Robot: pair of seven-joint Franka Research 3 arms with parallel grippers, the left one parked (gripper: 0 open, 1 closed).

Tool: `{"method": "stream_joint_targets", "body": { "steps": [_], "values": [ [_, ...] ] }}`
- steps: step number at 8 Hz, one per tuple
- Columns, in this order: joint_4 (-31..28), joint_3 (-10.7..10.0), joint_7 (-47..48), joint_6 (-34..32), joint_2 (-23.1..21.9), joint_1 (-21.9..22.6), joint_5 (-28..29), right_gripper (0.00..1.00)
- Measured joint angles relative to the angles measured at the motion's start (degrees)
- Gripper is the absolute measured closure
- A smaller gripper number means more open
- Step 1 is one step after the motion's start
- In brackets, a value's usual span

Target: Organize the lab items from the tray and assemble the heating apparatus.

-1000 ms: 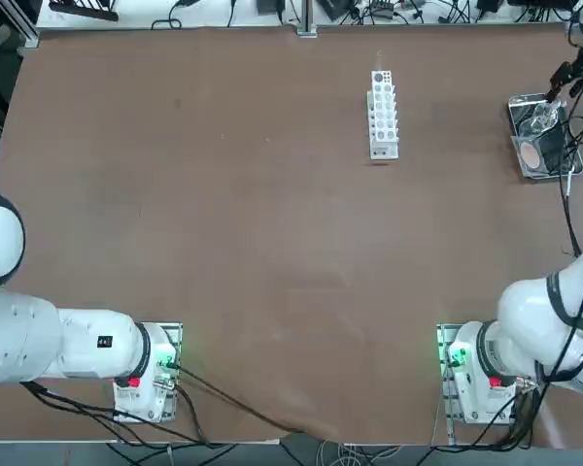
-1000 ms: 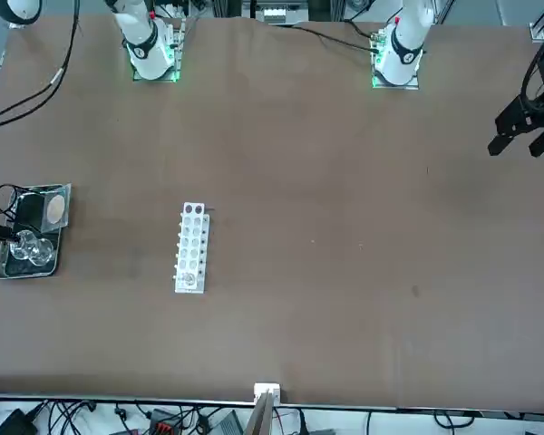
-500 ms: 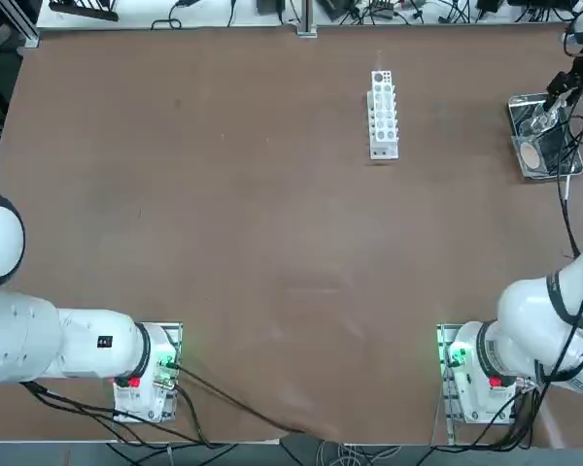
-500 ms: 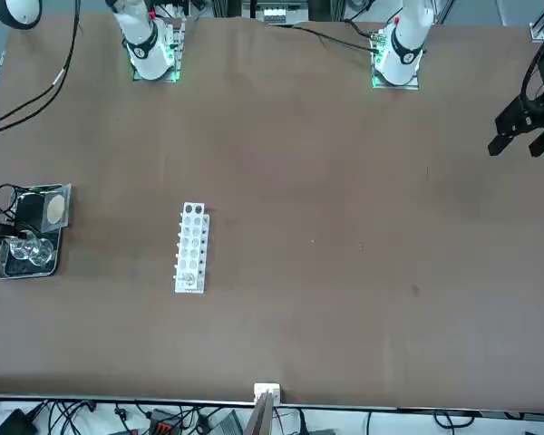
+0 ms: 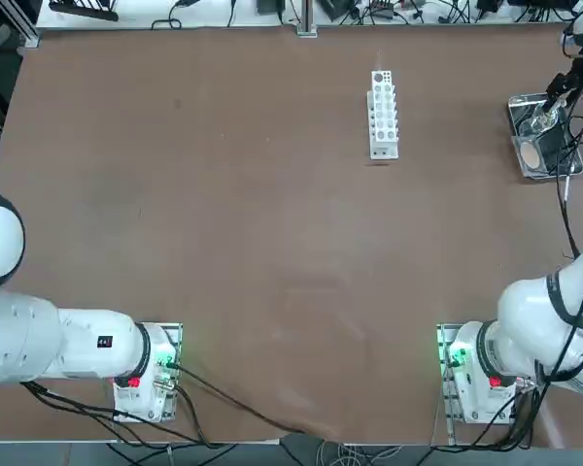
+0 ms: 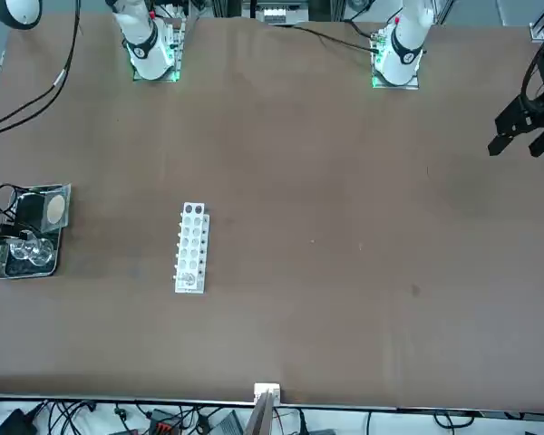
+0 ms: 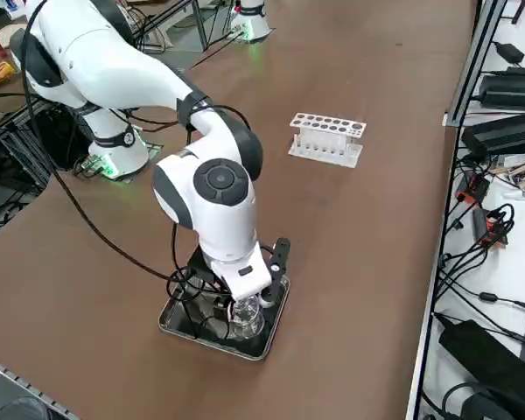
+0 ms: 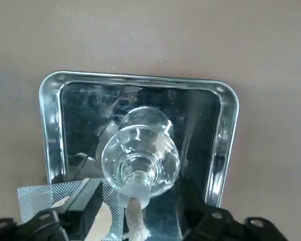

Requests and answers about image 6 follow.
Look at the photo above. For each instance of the glass test tube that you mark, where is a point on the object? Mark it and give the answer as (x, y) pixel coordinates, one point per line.
(189, 279)

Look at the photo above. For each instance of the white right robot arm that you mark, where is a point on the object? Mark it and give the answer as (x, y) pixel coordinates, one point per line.
(147, 50)

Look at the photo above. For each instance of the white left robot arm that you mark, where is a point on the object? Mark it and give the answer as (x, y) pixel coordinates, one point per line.
(405, 45)

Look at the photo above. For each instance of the steel tray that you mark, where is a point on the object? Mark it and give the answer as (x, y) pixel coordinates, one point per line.
(27, 271)

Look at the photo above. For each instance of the white test tube rack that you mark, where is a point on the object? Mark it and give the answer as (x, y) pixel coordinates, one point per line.
(190, 244)

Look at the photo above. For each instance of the black power adapter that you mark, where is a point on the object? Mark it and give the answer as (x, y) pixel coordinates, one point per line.
(16, 423)

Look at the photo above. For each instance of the red black electronic box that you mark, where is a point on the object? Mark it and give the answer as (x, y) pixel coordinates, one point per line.
(165, 421)

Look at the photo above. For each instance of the white terminal block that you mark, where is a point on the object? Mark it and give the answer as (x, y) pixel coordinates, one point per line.
(274, 16)

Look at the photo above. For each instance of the ridged black power supply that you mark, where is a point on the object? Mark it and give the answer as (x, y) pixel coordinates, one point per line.
(227, 423)

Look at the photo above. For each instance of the white post foot bracket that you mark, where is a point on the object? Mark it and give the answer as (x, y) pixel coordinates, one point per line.
(267, 389)

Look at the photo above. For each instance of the aluminium camera post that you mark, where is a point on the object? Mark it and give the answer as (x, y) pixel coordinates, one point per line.
(260, 417)

